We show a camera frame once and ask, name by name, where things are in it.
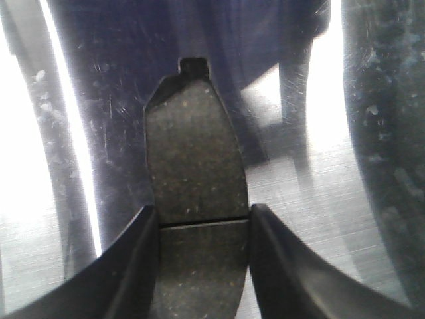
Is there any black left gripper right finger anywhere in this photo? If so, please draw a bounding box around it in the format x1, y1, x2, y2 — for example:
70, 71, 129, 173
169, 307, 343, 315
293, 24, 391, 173
249, 204, 424, 318

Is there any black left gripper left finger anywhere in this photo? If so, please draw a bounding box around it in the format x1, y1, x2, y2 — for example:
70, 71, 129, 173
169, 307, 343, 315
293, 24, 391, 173
8, 206, 159, 318

